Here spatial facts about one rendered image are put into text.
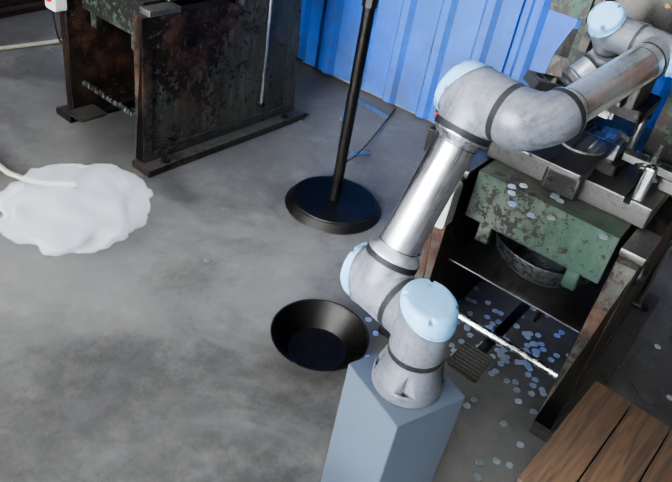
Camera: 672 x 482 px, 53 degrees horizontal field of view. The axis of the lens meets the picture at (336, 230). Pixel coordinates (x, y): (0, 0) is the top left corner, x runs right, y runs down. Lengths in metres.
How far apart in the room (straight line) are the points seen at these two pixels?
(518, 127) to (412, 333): 0.42
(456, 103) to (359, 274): 0.38
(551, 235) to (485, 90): 0.66
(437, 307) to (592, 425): 0.55
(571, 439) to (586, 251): 0.47
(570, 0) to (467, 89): 0.56
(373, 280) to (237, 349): 0.81
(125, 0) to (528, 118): 1.84
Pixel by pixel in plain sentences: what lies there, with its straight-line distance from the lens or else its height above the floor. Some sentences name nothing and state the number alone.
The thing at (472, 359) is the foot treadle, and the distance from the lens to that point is 1.98.
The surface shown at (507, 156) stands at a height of 0.67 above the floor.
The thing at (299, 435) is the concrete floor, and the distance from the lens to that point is 1.89.
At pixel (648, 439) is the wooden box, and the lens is 1.74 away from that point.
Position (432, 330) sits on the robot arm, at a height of 0.65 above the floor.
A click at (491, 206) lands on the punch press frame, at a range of 1.86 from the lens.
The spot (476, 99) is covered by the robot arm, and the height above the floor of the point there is 1.02.
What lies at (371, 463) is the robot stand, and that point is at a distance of 1.52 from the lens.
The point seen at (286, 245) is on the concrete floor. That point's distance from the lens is 2.47.
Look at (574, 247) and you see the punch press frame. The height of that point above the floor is 0.57.
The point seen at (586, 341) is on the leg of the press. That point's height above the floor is 0.37.
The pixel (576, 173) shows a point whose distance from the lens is 1.67.
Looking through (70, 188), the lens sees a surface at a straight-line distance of 2.38.
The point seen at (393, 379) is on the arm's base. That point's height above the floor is 0.50.
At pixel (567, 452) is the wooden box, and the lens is 1.61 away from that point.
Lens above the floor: 1.50
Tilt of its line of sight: 35 degrees down
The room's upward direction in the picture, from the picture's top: 11 degrees clockwise
